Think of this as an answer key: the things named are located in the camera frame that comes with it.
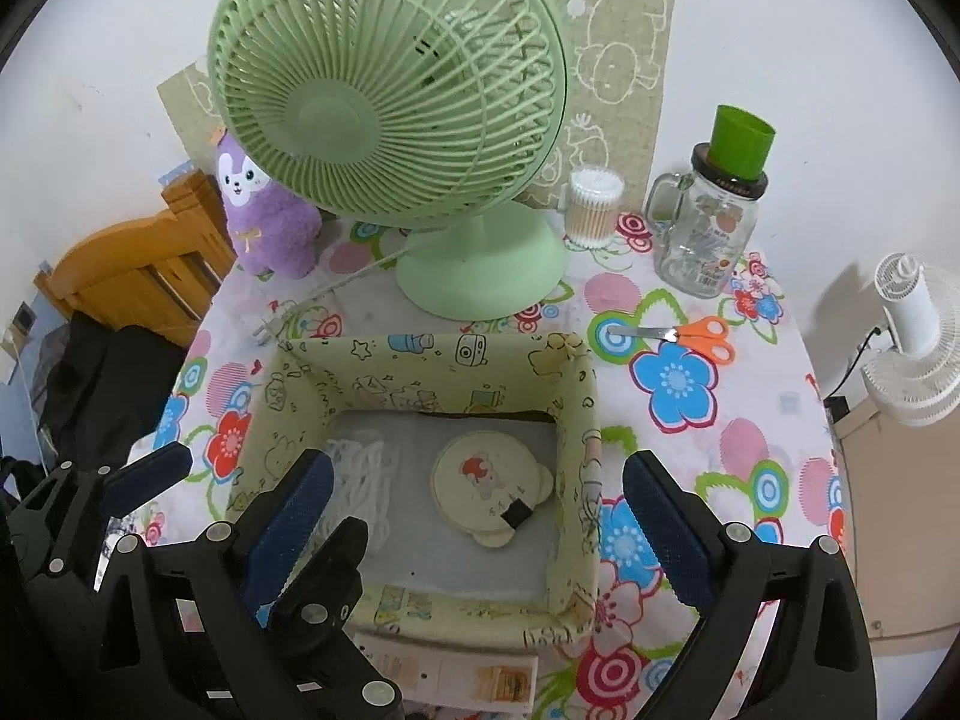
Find white fan power cord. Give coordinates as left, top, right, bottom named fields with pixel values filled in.
left=251, top=236, right=413, bottom=346

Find cream bear-shaped mirror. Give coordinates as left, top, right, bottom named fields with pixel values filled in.
left=431, top=431, right=554, bottom=550

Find orange handled scissors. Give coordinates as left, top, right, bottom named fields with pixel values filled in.
left=607, top=317, right=736, bottom=365

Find white remote control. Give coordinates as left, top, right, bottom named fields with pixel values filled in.
left=349, top=634, right=541, bottom=713

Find clear cotton swab container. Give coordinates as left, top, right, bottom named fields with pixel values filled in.
left=559, top=169, right=626, bottom=248

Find white coiled cord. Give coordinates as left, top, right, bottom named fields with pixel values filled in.
left=315, top=420, right=398, bottom=556

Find white clip fan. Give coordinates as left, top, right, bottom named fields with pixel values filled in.
left=859, top=251, right=960, bottom=428

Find beige cabinet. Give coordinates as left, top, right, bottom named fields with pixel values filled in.
left=825, top=390, right=960, bottom=642

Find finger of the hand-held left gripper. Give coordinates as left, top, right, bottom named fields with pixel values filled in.
left=15, top=442, right=194, bottom=586
left=259, top=516, right=406, bottom=720

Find wooden chair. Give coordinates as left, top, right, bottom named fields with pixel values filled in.
left=34, top=169, right=241, bottom=350

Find printed fabric storage box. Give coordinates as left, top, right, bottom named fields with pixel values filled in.
left=225, top=330, right=605, bottom=650

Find green plastic cup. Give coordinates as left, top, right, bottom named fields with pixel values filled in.
left=709, top=105, right=777, bottom=181

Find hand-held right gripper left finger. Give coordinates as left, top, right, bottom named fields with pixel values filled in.
left=97, top=448, right=338, bottom=720

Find black fan cable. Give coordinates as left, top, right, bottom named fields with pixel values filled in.
left=825, top=326, right=882, bottom=398

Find green desk fan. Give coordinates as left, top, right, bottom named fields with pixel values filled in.
left=206, top=0, right=572, bottom=322

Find floral tablecloth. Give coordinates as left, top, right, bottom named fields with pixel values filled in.
left=97, top=206, right=852, bottom=720

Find purple plush toy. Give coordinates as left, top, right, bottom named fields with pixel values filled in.
left=212, top=131, right=323, bottom=278

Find glass mug jar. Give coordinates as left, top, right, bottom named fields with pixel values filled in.
left=645, top=142, right=770, bottom=297

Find black bag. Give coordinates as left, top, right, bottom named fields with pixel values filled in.
left=30, top=311, right=188, bottom=466

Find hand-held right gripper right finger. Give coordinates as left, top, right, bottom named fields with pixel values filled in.
left=622, top=450, right=878, bottom=720

